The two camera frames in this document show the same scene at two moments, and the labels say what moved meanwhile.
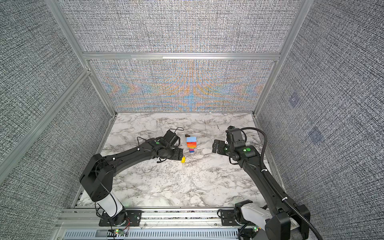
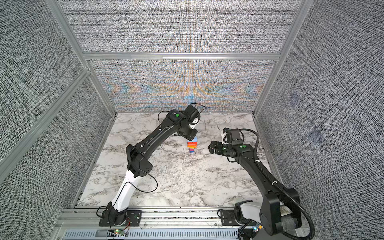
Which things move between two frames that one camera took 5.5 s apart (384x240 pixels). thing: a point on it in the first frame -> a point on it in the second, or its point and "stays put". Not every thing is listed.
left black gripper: (179, 153) -> (194, 132)
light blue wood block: (191, 139) stays put
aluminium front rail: (83, 224) stays put
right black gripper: (220, 150) stays put
